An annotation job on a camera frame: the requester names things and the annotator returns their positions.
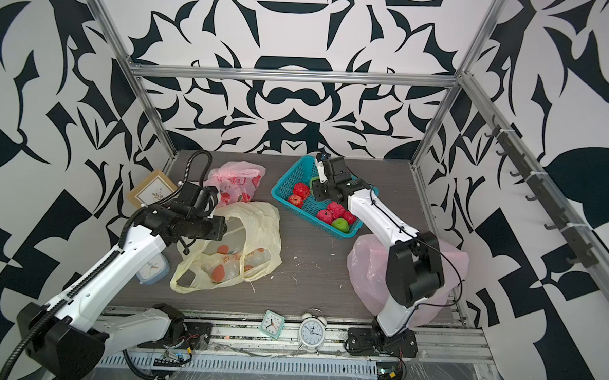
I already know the small dark red apple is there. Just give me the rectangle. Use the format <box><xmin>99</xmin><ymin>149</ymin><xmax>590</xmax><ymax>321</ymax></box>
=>
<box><xmin>343</xmin><ymin>210</ymin><xmax>358</xmax><ymax>225</ymax></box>

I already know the smooth red apple with stem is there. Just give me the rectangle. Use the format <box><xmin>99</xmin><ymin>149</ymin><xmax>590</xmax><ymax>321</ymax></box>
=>
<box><xmin>287</xmin><ymin>194</ymin><xmax>304</xmax><ymax>209</ymax></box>

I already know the pink plastic bag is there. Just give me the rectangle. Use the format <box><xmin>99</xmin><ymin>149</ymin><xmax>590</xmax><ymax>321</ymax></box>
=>
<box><xmin>347</xmin><ymin>234</ymin><xmax>470</xmax><ymax>328</ymax></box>
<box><xmin>204</xmin><ymin>161</ymin><xmax>266</xmax><ymax>208</ymax></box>

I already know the yellow plastic bag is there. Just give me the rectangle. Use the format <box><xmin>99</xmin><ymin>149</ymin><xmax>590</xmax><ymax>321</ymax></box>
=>
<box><xmin>169</xmin><ymin>201</ymin><xmax>283</xmax><ymax>294</ymax></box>

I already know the pink plastic bag front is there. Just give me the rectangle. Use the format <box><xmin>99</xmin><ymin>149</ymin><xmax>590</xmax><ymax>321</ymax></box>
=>
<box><xmin>347</xmin><ymin>234</ymin><xmax>470</xmax><ymax>328</ymax></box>

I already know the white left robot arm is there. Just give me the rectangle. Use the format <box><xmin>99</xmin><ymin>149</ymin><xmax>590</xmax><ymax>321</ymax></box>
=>
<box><xmin>0</xmin><ymin>183</ymin><xmax>227</xmax><ymax>380</ymax></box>

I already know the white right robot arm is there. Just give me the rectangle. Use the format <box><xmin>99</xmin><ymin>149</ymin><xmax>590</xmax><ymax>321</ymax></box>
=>
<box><xmin>312</xmin><ymin>153</ymin><xmax>445</xmax><ymax>337</ymax></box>

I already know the teal perforated plastic basket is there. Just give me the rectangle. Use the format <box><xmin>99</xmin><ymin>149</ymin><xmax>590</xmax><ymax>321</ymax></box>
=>
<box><xmin>271</xmin><ymin>155</ymin><xmax>364</xmax><ymax>239</ymax></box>

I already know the gold framed picture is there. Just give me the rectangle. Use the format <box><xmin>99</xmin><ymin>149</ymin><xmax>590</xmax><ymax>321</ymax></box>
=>
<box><xmin>126</xmin><ymin>170</ymin><xmax>178</xmax><ymax>208</ymax></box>

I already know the light blue round clock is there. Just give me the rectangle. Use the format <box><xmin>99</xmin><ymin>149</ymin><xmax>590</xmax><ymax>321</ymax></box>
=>
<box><xmin>136</xmin><ymin>253</ymin><xmax>170</xmax><ymax>285</ymax></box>

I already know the small teal square clock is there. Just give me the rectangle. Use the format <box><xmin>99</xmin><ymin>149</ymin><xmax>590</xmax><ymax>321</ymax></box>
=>
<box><xmin>259</xmin><ymin>310</ymin><xmax>285</xmax><ymax>340</ymax></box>

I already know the white twin-bell alarm clock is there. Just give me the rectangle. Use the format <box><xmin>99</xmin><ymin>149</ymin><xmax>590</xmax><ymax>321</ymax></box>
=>
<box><xmin>298</xmin><ymin>311</ymin><xmax>328</xmax><ymax>353</ymax></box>

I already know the white slotted cable duct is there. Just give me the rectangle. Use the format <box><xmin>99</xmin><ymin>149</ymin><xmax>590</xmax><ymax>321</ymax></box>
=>
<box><xmin>129</xmin><ymin>352</ymin><xmax>378</xmax><ymax>380</ymax></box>

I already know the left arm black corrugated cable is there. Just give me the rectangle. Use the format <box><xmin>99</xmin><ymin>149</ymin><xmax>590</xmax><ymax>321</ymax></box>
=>
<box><xmin>0</xmin><ymin>140</ymin><xmax>216</xmax><ymax>380</ymax></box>

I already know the wall hook rail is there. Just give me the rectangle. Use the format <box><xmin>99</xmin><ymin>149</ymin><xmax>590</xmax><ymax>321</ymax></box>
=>
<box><xmin>487</xmin><ymin>123</ymin><xmax>601</xmax><ymax>269</ymax></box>

